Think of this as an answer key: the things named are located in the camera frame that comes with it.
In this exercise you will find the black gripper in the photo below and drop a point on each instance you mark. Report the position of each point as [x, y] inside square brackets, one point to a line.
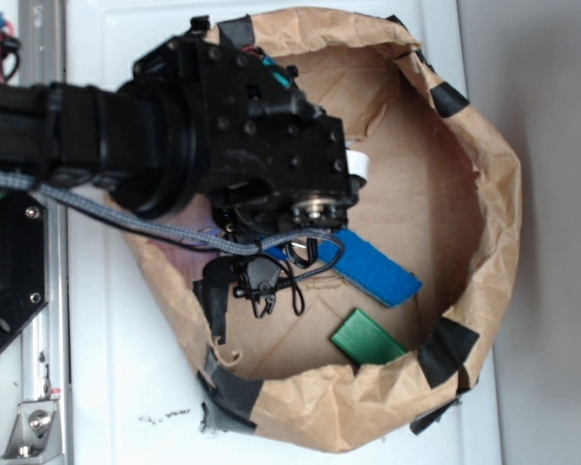
[273, 161]

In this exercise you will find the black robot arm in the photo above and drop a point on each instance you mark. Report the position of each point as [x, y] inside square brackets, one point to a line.
[138, 143]

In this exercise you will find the brown paper bag container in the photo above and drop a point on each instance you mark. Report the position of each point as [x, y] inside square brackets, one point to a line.
[443, 200]

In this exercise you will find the blue sponge block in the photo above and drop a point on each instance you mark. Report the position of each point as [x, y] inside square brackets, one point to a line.
[353, 258]

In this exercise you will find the green rectangular block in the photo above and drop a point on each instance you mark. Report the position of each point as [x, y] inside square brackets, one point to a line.
[364, 341]

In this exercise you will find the aluminium extrusion rail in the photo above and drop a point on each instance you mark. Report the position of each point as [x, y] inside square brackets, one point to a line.
[41, 26]

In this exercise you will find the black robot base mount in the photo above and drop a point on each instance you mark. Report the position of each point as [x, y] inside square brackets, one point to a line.
[22, 264]

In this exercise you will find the silver corner bracket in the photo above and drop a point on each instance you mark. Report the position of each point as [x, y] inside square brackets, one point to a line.
[36, 435]

